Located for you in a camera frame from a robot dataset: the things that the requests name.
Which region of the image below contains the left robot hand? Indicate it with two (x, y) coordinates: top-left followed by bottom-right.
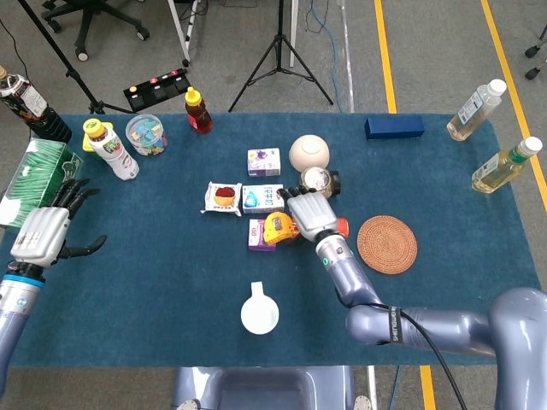
(9, 178), (108, 269)

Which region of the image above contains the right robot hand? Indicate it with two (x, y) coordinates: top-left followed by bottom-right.
(277, 184), (343, 243)

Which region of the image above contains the yellow tape measure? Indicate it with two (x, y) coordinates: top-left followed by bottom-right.
(262, 211), (303, 246)

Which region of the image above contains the glass jar with black lid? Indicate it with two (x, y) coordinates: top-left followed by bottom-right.
(298, 166), (342, 200)

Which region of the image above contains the white blue milk carton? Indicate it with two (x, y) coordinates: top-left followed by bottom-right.
(242, 184), (285, 214)

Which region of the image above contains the purple milk carton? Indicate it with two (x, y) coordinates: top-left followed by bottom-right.
(247, 218), (277, 252)

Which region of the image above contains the green tissue box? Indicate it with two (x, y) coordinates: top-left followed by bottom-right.
(0, 138), (85, 230)

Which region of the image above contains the cream ceramic bowl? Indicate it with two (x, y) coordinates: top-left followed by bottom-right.
(288, 134), (331, 171)

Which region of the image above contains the white purple drink carton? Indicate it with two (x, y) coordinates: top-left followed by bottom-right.
(246, 147), (282, 178)

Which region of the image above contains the woven rattan coaster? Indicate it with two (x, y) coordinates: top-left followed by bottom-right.
(356, 214), (419, 275)

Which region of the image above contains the snack packet with tart picture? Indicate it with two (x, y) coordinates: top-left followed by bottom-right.
(200, 181), (243, 217)

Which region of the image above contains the white yogurt drink bottle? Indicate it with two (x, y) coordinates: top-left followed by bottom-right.
(82, 118), (141, 181)

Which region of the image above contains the white plastic cup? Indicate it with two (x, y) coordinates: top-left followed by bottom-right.
(239, 281), (281, 336)

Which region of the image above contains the blue table cloth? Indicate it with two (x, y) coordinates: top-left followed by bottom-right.
(0, 111), (543, 368)

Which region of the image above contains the navy blue box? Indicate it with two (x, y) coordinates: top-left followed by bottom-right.
(364, 114), (426, 141)

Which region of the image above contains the dark sauce bottle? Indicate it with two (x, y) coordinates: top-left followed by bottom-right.
(0, 64), (73, 144)

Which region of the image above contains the clear jar of colourful clips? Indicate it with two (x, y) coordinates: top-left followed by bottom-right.
(125, 114), (168, 157)

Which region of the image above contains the honey bottle with yellow cap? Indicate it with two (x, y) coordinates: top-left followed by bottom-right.
(184, 86), (214, 135)

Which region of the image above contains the black tripod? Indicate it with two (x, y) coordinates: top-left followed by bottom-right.
(16, 0), (133, 115)
(227, 0), (334, 113)

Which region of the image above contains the white stand leg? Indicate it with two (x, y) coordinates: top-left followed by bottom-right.
(166, 0), (202, 68)
(289, 0), (300, 68)

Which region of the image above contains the black foot pedal box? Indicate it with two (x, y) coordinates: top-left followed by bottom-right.
(123, 67), (189, 113)

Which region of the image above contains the grey robot torso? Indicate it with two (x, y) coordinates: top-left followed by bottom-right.
(171, 366), (373, 410)

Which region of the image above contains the clear bottle with pale liquid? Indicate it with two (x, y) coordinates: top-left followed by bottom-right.
(446, 78), (509, 143)

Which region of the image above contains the yellow oil bottle green label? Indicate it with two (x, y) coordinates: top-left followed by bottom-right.
(471, 136), (544, 195)

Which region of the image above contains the black office chair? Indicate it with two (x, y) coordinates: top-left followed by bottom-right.
(41, 0), (150, 61)

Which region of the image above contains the black caster chair base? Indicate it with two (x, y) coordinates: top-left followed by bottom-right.
(524, 32), (547, 81)

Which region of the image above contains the blue floor cable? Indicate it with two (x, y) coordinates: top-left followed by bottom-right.
(305, 0), (343, 113)

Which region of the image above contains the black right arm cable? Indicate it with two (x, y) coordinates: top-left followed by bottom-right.
(337, 285), (469, 410)

